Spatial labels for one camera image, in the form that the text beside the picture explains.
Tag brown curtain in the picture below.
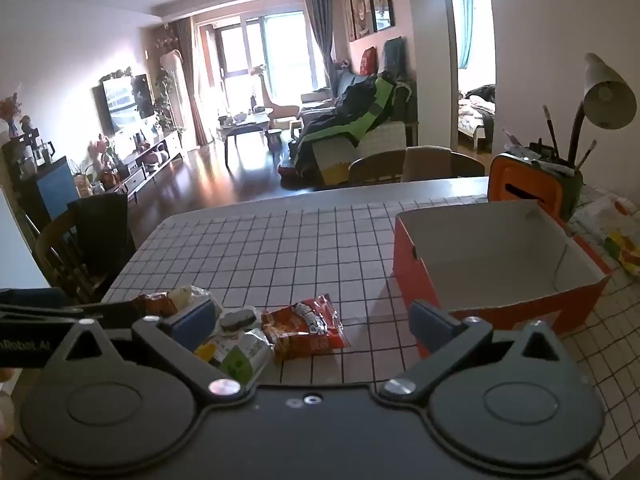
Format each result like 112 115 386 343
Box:
171 16 209 147

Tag sofa with green blanket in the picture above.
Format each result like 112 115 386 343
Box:
289 76 402 177

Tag grey desk lamp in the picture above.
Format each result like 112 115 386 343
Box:
566 52 637 167

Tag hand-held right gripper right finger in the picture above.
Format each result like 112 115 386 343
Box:
379 299 572 402

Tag person's left hand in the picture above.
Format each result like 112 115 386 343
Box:
0 367 17 444

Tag tall house plant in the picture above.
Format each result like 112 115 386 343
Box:
152 66 177 134

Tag orange pen holder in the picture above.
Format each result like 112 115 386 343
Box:
487 152 584 222

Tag orange brown snack packet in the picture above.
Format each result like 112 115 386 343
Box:
131 292 179 317

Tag medium framed wall poster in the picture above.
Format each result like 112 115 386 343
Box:
349 0 374 41

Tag television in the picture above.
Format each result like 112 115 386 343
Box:
101 73 155 137

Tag blue cabinet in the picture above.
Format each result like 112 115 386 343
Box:
2 154 82 222

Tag light tipped paint brush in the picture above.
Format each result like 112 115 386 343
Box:
574 139 599 172

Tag black paint brush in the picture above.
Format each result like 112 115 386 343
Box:
542 104 562 162

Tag orange cardboard box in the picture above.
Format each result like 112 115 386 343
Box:
392 199 612 358

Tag wooden chair with beige back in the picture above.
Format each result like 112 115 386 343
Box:
347 145 487 184

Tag green white snack packet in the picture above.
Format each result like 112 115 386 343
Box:
194 327 274 387

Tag flowers in vase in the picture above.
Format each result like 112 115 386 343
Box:
0 91 24 139

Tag giraffe figure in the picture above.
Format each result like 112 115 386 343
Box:
249 64 302 122

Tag small dark snack bar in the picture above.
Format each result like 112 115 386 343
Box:
221 309 257 335

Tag bed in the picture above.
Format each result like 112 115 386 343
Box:
457 84 497 152

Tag colourful printed cloth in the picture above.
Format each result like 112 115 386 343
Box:
569 184 640 277

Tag white television cabinet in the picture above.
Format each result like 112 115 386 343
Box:
106 129 184 197

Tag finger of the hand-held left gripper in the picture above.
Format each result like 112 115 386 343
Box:
62 300 147 324

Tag grey curtain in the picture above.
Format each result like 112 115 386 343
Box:
303 0 338 92

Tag coffee table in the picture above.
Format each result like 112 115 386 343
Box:
216 109 274 167

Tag dark cushion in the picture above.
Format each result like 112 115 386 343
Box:
382 37 405 79

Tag dark wooden chair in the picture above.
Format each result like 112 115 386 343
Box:
32 193 137 305

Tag red snack packet white print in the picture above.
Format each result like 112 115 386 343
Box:
260 293 352 362

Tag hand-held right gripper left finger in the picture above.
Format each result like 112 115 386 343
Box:
45 298 250 398

